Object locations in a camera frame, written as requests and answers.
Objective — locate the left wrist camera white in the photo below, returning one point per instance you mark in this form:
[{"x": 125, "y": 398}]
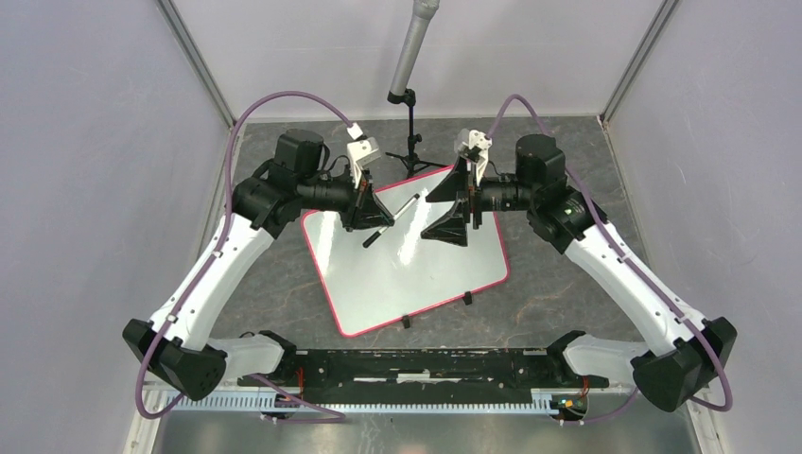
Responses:
[{"x": 361, "y": 152}]

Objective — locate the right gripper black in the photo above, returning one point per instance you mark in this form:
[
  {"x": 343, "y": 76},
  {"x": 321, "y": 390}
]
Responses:
[{"x": 452, "y": 226}]

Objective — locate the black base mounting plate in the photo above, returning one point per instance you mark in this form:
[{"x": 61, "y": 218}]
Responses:
[{"x": 426, "y": 376}]

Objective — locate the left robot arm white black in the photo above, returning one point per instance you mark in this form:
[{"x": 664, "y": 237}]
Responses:
[{"x": 175, "y": 343}]

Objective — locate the slotted aluminium rail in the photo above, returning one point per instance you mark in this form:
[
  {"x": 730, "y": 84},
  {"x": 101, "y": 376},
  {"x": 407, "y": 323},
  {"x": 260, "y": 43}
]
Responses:
[{"x": 263, "y": 400}]

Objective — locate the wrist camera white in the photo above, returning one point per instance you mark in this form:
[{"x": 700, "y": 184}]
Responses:
[
  {"x": 361, "y": 152},
  {"x": 473, "y": 146}
]

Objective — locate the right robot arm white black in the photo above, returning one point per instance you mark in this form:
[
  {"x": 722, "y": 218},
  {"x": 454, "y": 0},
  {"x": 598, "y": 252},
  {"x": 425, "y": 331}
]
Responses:
[{"x": 681, "y": 351}]

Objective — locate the silver microphone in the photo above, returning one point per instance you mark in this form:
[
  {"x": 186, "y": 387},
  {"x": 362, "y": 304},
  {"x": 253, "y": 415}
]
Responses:
[{"x": 423, "y": 11}]

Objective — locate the whiteboard with pink frame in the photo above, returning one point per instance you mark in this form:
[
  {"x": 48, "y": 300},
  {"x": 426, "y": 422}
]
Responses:
[{"x": 400, "y": 275}]

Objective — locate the black microphone tripod stand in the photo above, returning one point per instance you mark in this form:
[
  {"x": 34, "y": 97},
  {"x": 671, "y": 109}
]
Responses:
[{"x": 411, "y": 160}]

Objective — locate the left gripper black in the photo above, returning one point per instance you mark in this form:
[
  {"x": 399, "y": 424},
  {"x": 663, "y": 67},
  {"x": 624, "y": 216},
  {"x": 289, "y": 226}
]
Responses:
[{"x": 368, "y": 211}]

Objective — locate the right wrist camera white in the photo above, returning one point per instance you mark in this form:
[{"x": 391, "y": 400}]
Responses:
[{"x": 473, "y": 146}]

